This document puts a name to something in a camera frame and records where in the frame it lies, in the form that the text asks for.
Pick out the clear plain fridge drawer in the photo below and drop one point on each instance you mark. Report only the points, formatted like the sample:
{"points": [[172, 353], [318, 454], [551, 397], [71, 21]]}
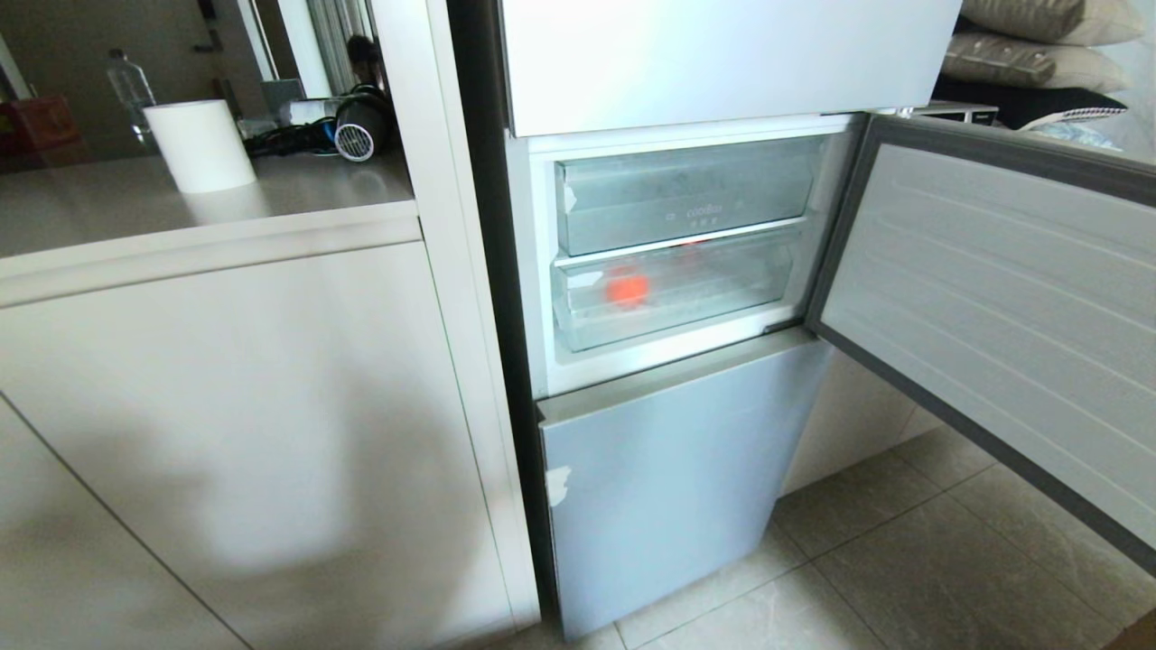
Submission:
{"points": [[704, 293]]}

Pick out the black hair dryer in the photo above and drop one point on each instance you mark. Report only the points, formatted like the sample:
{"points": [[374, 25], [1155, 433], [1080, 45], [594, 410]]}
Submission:
{"points": [[364, 126]]}

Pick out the grey-rimmed white fridge door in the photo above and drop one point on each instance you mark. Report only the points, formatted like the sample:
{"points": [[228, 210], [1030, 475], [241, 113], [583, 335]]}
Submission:
{"points": [[1011, 298]]}

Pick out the white kitchen cabinet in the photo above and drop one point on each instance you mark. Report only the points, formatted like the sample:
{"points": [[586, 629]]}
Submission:
{"points": [[235, 433]]}

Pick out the silver refrigerator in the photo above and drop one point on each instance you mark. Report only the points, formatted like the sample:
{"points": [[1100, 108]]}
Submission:
{"points": [[519, 271]]}

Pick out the white paper roll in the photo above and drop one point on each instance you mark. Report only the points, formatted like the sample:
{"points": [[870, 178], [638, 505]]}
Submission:
{"points": [[200, 144]]}

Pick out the beige pillow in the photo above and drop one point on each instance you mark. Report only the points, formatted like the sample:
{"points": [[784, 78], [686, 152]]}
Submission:
{"points": [[1052, 18], [1030, 65]]}

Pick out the silver fridge door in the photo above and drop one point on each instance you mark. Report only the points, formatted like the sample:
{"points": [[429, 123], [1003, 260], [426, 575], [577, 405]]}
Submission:
{"points": [[713, 54]]}

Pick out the clear plastic water bottle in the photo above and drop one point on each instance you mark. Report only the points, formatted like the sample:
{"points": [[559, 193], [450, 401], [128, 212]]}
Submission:
{"points": [[131, 90]]}

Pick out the orange round food item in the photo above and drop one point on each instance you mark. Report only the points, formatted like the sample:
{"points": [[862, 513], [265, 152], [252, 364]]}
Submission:
{"points": [[627, 289]]}

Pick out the clear fridge drawer with print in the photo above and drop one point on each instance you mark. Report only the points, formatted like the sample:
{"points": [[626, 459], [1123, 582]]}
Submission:
{"points": [[686, 194]]}

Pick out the pale blue fridge door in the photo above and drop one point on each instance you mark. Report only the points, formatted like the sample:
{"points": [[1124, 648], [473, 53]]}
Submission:
{"points": [[668, 487]]}

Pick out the red box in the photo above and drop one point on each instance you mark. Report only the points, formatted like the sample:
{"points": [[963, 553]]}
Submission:
{"points": [[38, 125]]}

